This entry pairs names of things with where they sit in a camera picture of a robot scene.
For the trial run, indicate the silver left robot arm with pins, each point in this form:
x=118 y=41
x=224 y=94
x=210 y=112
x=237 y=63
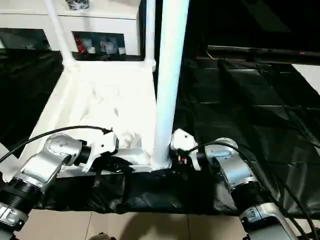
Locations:
x=47 y=160

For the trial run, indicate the patterned ceramic vase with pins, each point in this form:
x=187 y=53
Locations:
x=103 y=46

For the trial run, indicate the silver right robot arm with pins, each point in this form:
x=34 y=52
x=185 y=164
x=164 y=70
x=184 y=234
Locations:
x=232 y=170

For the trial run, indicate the white glass-door cabinet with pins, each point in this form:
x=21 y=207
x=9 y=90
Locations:
x=100 y=22

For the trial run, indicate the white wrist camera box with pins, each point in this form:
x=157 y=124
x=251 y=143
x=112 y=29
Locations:
x=185 y=140
x=105 y=142

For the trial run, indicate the black glossy mat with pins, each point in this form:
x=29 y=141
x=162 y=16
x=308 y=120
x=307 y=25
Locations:
x=250 y=112

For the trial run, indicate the white sideboard surface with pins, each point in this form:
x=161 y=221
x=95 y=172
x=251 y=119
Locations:
x=308 y=76

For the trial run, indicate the grey robot foot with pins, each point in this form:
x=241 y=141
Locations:
x=102 y=236

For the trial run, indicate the white plastic table leg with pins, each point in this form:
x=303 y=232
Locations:
x=7 y=160
x=170 y=62
x=150 y=30
x=57 y=30

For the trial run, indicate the black bundle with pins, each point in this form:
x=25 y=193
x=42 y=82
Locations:
x=77 y=4

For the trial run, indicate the red white ceramic figure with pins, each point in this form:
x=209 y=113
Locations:
x=80 y=45

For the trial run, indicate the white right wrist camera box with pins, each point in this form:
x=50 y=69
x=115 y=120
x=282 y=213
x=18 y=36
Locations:
x=185 y=140

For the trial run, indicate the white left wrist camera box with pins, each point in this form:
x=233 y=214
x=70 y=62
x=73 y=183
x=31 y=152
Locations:
x=105 y=142

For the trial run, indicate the white plastic table top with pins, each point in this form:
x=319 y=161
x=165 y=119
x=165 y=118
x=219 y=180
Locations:
x=100 y=100

